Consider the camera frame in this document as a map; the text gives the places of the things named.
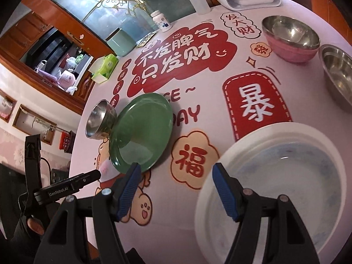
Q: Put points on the mint green canister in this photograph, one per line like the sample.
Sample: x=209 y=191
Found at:
x=120 y=42

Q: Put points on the printed tablecloth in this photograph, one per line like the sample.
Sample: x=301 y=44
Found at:
x=223 y=81

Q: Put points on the green plate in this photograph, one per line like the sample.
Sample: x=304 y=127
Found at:
x=141 y=133

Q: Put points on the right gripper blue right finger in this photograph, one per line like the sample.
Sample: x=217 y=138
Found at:
x=229 y=189

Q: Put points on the small steel bowl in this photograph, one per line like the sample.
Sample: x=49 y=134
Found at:
x=101 y=120

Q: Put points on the clear squeeze bottle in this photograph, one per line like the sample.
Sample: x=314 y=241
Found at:
x=201 y=6

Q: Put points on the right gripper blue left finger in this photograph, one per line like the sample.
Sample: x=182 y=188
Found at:
x=125 y=191

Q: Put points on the pink toy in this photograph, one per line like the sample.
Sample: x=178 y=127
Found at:
x=67 y=81

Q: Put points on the white pill bottle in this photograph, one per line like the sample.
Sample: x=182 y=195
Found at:
x=161 y=21

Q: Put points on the left hand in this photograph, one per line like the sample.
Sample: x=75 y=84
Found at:
x=36 y=226

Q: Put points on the pink steel bowl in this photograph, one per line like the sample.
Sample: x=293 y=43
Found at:
x=290 y=39

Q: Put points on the green tissue pack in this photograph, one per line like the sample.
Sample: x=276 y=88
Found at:
x=103 y=67

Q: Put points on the large steel bowl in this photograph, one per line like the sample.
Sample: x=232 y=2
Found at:
x=336 y=65

